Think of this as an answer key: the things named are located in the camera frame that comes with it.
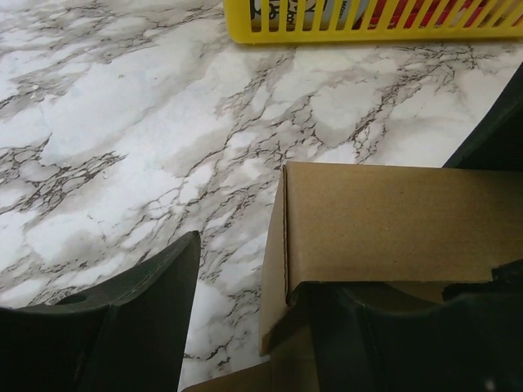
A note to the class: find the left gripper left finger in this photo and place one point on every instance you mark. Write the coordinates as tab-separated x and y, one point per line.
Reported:
125	334

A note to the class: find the brown cardboard box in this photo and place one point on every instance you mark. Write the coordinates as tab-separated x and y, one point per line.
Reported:
415	229

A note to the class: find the yellow plastic basket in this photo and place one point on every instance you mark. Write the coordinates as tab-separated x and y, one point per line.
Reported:
278	22

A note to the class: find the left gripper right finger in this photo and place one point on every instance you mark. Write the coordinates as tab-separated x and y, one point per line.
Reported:
371	337

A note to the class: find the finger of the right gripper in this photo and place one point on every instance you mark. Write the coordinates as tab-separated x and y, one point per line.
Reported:
496	142

